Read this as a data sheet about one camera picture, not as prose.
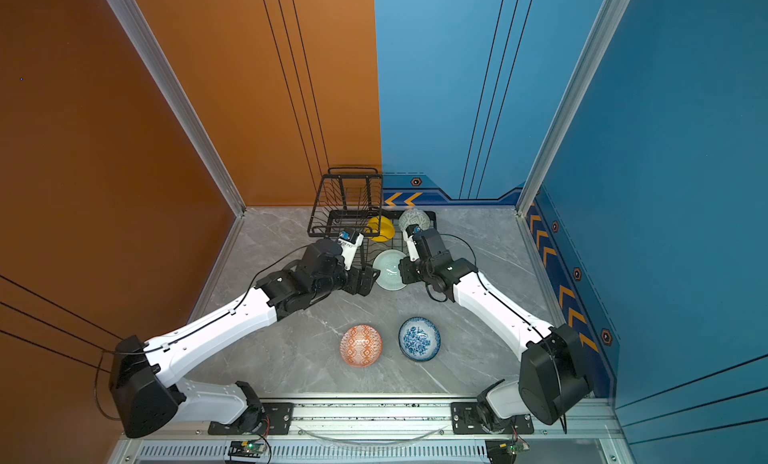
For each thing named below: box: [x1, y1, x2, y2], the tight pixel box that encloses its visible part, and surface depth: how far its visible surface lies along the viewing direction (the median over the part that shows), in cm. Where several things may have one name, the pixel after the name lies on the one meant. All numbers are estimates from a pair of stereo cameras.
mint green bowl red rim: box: [372, 249, 407, 291], surface depth 84 cm
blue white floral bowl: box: [398, 316, 442, 362], surface depth 84 cm
